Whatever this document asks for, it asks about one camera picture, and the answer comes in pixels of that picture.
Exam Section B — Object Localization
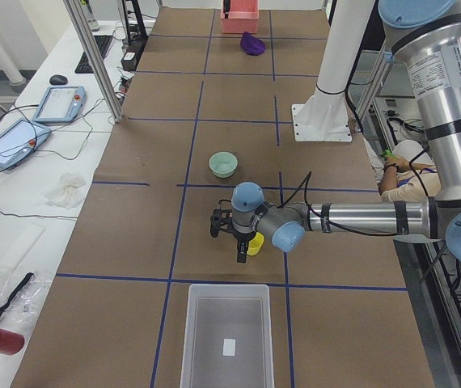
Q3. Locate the green handled tool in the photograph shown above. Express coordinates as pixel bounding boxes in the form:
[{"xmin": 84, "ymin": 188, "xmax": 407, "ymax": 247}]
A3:
[{"xmin": 382, "ymin": 150, "xmax": 395, "ymax": 159}]

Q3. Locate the black computer mouse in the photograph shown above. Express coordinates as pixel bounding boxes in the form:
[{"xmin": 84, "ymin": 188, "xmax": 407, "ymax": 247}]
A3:
[{"xmin": 49, "ymin": 74, "xmax": 68, "ymax": 86}]

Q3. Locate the crumpled white tissue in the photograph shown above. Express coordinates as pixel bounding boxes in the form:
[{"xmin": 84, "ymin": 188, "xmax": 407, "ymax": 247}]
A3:
[{"xmin": 45, "ymin": 173, "xmax": 86, "ymax": 209}]

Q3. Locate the aluminium frame post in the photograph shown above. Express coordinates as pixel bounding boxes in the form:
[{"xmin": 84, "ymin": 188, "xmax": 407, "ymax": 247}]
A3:
[{"xmin": 63, "ymin": 0, "xmax": 123, "ymax": 123}]

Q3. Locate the yellow plastic cup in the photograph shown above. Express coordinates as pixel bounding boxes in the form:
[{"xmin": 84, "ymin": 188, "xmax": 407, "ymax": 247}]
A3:
[{"xmin": 247, "ymin": 232, "xmax": 264, "ymax": 256}]

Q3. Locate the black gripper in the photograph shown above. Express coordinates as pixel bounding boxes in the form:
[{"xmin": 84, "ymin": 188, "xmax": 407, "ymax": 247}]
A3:
[{"xmin": 230, "ymin": 226, "xmax": 256, "ymax": 264}]

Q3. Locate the teach pendant tablet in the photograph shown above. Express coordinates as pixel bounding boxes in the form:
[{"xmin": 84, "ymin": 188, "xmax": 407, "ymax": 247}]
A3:
[
  {"xmin": 0, "ymin": 119, "xmax": 51, "ymax": 170},
  {"xmin": 32, "ymin": 86, "xmax": 87, "ymax": 125}
]

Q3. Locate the black keyboard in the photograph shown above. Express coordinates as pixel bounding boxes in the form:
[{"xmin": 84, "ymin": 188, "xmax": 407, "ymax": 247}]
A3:
[{"xmin": 74, "ymin": 35, "xmax": 115, "ymax": 74}]

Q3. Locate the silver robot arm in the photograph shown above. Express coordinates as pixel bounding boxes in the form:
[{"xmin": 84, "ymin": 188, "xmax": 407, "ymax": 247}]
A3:
[{"xmin": 230, "ymin": 1, "xmax": 461, "ymax": 261}]

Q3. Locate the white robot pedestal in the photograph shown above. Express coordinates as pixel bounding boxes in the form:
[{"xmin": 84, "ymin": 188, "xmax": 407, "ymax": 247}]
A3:
[{"xmin": 292, "ymin": 0, "xmax": 375, "ymax": 142}]

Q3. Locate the green ceramic bowl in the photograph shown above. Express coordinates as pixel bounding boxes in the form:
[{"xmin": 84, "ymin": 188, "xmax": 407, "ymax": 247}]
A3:
[{"xmin": 209, "ymin": 151, "xmax": 238, "ymax": 178}]

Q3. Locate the near teach pendant tablet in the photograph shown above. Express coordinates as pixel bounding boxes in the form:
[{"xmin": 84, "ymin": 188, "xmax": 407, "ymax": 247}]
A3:
[{"xmin": 0, "ymin": 119, "xmax": 51, "ymax": 170}]

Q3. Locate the clear plastic bin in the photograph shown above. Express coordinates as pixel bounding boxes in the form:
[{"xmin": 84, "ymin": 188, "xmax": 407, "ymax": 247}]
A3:
[{"xmin": 180, "ymin": 284, "xmax": 275, "ymax": 387}]

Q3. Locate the white foam strip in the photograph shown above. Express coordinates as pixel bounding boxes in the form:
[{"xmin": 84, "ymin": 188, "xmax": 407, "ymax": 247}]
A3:
[{"xmin": 0, "ymin": 223, "xmax": 45, "ymax": 273}]

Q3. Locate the purple cloth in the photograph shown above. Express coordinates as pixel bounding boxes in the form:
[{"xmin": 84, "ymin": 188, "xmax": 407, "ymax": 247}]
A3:
[{"xmin": 240, "ymin": 32, "xmax": 266, "ymax": 57}]

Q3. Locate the pink plastic bin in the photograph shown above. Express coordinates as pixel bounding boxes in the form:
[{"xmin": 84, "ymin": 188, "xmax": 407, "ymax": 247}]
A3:
[{"xmin": 220, "ymin": 0, "xmax": 259, "ymax": 34}]

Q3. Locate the seated person beige shirt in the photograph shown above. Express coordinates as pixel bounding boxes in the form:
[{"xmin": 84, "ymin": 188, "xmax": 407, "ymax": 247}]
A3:
[{"xmin": 375, "ymin": 140, "xmax": 441, "ymax": 202}]

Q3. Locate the black power adapter box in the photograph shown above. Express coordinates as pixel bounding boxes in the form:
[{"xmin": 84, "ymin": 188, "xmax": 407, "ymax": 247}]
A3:
[{"xmin": 121, "ymin": 52, "xmax": 137, "ymax": 72}]

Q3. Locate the clear plastic bag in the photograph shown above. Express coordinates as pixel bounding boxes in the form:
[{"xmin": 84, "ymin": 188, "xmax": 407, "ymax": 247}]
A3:
[{"xmin": 0, "ymin": 272, "xmax": 52, "ymax": 330}]

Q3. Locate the far teach pendant tablet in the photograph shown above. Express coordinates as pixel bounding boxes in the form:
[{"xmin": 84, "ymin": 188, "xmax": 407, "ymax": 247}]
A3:
[{"xmin": 32, "ymin": 86, "xmax": 87, "ymax": 125}]

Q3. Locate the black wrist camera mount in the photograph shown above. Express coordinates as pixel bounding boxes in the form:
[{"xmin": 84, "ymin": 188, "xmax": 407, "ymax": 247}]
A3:
[{"xmin": 209, "ymin": 199, "xmax": 235, "ymax": 238}]

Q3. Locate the black strap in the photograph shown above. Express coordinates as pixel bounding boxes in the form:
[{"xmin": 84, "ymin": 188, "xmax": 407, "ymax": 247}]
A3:
[{"xmin": 0, "ymin": 272, "xmax": 36, "ymax": 326}]

